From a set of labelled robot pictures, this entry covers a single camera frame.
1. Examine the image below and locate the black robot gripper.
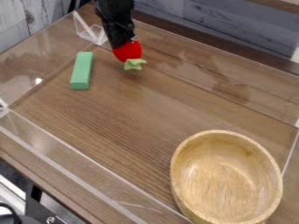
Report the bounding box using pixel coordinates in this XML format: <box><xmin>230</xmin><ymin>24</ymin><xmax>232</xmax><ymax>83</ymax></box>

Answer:
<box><xmin>95</xmin><ymin>0</ymin><xmax>137</xmax><ymax>48</ymax></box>

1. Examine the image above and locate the red plush tomato toy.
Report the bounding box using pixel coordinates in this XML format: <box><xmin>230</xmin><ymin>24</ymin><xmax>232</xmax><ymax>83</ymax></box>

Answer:
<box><xmin>113</xmin><ymin>40</ymin><xmax>147</xmax><ymax>71</ymax></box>

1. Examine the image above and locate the green rectangular block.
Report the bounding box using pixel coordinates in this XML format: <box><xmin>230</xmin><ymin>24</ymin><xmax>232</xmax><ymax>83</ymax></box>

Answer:
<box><xmin>70</xmin><ymin>52</ymin><xmax>94</xmax><ymax>90</ymax></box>

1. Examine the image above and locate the round wooden bowl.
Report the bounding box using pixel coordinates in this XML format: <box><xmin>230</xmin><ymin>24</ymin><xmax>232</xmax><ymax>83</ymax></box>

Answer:
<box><xmin>171</xmin><ymin>129</ymin><xmax>284</xmax><ymax>224</ymax></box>

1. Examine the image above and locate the clear acrylic corner bracket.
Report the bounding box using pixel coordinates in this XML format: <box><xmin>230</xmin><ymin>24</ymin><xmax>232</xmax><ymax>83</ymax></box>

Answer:
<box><xmin>73</xmin><ymin>11</ymin><xmax>109</xmax><ymax>46</ymax></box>

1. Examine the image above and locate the clear acrylic enclosure wall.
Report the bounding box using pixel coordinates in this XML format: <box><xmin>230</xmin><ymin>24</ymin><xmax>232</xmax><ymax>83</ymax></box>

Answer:
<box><xmin>0</xmin><ymin>17</ymin><xmax>299</xmax><ymax>224</ymax></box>

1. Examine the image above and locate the black table frame bracket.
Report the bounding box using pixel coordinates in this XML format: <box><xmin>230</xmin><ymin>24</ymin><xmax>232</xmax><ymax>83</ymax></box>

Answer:
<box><xmin>25</xmin><ymin>185</ymin><xmax>67</xmax><ymax>224</ymax></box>

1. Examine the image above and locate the black cable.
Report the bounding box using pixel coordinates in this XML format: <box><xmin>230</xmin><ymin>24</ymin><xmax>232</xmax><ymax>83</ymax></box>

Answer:
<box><xmin>0</xmin><ymin>202</ymin><xmax>23</xmax><ymax>224</ymax></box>

